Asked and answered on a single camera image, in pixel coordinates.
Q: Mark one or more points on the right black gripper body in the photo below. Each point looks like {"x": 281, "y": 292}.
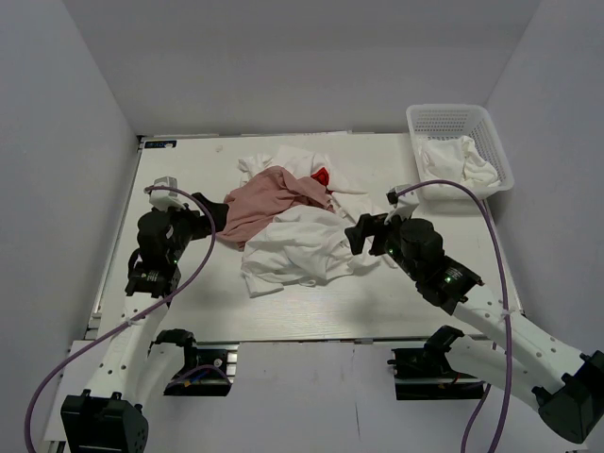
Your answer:
{"x": 385, "y": 236}

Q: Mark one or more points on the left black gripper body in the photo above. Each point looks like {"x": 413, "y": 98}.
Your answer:
{"x": 187, "y": 226}

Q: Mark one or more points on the pink t shirt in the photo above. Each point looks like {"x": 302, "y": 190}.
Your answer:
{"x": 253, "y": 206}

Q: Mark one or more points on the white t shirt red print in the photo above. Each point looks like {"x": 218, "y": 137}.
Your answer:
{"x": 348, "y": 198}

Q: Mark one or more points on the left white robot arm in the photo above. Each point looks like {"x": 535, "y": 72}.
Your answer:
{"x": 142, "y": 361}

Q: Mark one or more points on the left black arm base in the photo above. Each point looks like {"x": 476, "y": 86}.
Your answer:
{"x": 209, "y": 371}

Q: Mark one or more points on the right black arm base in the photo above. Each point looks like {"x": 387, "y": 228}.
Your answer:
{"x": 423, "y": 376}

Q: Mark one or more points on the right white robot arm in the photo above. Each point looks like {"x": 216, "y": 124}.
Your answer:
{"x": 561, "y": 383}

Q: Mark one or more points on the white t shirt in basket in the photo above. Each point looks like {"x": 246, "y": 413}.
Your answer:
{"x": 456, "y": 160}

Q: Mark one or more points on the white plastic basket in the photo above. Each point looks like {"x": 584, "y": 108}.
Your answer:
{"x": 451, "y": 121}

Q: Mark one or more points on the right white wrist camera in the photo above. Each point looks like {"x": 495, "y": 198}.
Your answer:
{"x": 404, "y": 200}

